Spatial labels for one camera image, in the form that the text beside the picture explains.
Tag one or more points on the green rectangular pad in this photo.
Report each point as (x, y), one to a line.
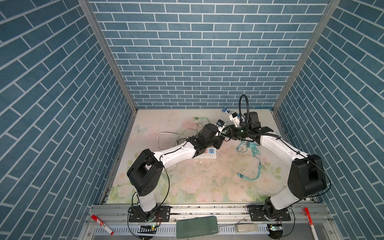
(197, 227)

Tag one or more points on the blue white toothpaste box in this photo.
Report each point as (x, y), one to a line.
(227, 111)

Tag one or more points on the red marker left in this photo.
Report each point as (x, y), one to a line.
(103, 225)

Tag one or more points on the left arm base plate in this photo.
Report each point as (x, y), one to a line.
(137, 215)

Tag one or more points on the red white pen right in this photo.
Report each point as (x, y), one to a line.
(313, 230)

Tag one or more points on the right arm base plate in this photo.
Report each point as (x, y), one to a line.
(259, 213)

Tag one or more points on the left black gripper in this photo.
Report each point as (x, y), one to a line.
(220, 139)

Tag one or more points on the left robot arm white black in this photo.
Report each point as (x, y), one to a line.
(144, 174)

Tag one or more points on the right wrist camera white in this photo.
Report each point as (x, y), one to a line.
(234, 117)

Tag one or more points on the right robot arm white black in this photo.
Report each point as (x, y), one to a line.
(306, 177)

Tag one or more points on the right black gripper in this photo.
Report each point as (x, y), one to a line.
(231, 129)

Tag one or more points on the white power strip coloured sockets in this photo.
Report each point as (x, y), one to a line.
(210, 153)

